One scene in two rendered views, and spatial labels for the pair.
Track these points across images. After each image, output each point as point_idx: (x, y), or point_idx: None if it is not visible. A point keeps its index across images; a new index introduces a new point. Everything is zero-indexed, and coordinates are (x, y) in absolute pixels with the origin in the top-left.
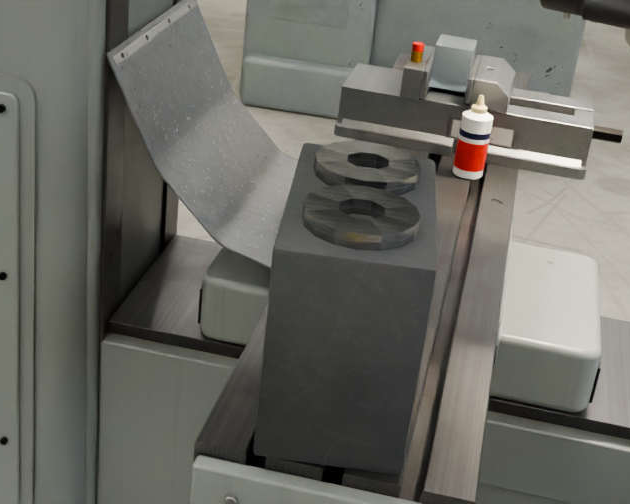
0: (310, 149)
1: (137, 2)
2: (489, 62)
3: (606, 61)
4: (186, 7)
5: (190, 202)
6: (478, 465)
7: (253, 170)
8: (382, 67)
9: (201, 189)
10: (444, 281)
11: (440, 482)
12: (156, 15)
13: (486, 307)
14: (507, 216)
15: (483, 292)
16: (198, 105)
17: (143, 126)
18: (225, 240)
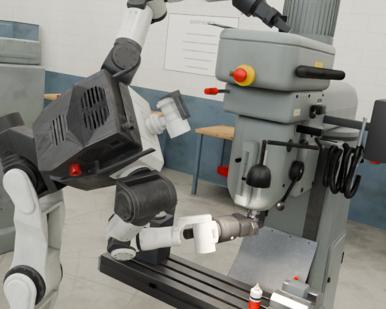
0: (170, 214)
1: (273, 220)
2: (300, 300)
3: None
4: (306, 241)
5: (236, 262)
6: (109, 258)
7: (273, 287)
8: (320, 297)
9: (244, 266)
10: (179, 279)
11: (108, 253)
12: (287, 232)
13: (163, 280)
14: (217, 306)
15: (171, 282)
16: (279, 260)
17: (244, 241)
18: (230, 274)
